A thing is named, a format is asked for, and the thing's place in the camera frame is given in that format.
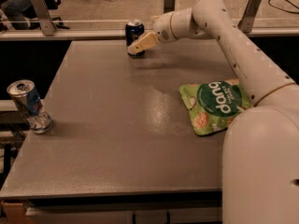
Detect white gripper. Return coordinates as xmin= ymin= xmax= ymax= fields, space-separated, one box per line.
xmin=127 ymin=12 xmax=174 ymax=55

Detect blue pepsi can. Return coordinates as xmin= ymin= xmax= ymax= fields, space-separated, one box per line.
xmin=125 ymin=20 xmax=145 ymax=47

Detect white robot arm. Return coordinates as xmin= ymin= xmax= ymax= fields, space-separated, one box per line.
xmin=128 ymin=0 xmax=299 ymax=224

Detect silver blue energy drink can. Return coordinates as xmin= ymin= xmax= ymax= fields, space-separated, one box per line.
xmin=7 ymin=79 xmax=51 ymax=134

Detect green dang chips bag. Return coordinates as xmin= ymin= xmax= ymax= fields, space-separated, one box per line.
xmin=178 ymin=79 xmax=252 ymax=136

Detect seated person in jeans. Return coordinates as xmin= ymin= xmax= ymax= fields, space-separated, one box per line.
xmin=0 ymin=0 xmax=32 ymax=30

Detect cardboard box corner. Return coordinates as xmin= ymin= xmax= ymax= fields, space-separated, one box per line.
xmin=3 ymin=203 xmax=35 ymax=224

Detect middle metal bracket post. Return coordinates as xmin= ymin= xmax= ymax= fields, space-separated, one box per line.
xmin=164 ymin=0 xmax=176 ymax=13

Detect metal bracket post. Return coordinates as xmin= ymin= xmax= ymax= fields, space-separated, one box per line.
xmin=31 ymin=0 xmax=56 ymax=36
xmin=238 ymin=0 xmax=262 ymax=34
xmin=164 ymin=0 xmax=176 ymax=13

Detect right metal bracket post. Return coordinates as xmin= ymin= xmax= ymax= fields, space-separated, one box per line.
xmin=238 ymin=0 xmax=262 ymax=34

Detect left metal bracket post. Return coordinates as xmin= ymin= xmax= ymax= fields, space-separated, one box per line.
xmin=31 ymin=0 xmax=56 ymax=36

